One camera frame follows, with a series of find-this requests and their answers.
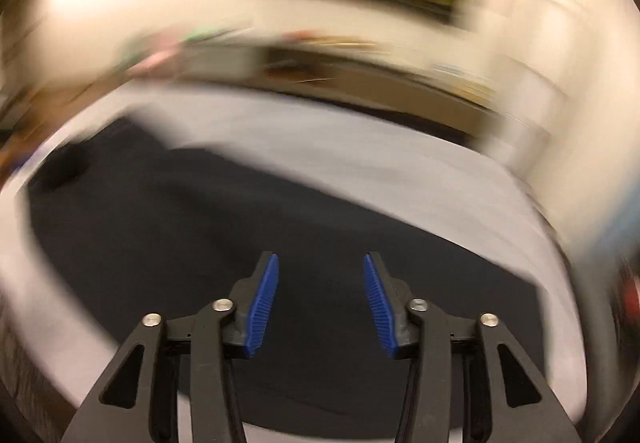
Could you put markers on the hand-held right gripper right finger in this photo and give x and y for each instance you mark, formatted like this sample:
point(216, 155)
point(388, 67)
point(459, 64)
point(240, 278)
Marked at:
point(379, 305)

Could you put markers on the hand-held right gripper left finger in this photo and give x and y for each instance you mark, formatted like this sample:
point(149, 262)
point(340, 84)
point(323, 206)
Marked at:
point(262, 305)

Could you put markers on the black garment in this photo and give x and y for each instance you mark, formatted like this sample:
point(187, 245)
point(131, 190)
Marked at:
point(200, 233)

